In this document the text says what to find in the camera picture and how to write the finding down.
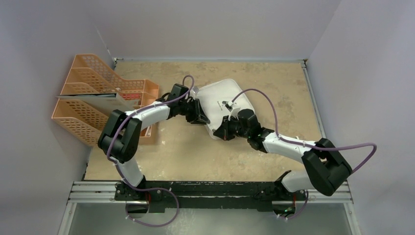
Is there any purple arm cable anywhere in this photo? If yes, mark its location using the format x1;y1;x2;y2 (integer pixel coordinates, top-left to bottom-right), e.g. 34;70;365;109
106;75;195;192
231;88;378;174

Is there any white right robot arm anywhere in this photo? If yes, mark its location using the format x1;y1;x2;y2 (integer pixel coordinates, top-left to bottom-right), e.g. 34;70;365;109
209;109;352;199

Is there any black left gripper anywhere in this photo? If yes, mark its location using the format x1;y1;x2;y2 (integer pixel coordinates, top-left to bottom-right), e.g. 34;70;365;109
177;98;207;124

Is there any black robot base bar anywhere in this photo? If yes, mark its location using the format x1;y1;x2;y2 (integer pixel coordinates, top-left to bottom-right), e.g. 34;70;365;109
115;181;305;215

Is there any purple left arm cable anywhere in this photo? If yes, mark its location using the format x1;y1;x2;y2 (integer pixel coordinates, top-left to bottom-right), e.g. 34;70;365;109
106;75;195;192

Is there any orange plastic file rack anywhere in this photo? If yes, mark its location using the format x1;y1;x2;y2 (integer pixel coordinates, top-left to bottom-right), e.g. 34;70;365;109
51;54;160;146

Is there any grey folder in rack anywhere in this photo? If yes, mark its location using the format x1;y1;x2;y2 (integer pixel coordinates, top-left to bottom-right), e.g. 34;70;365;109
56;93;134;116

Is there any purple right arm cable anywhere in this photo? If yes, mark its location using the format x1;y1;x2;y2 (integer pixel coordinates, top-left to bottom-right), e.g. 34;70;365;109
231;88;378;174

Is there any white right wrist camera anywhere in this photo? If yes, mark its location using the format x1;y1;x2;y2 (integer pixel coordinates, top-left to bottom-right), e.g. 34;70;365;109
223;101;239;113

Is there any grey medicine kit box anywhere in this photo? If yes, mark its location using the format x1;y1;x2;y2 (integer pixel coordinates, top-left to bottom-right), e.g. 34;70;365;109
190;79;255;140

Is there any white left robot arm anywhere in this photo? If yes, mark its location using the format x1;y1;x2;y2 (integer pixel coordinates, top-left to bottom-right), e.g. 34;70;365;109
97;83;210;200

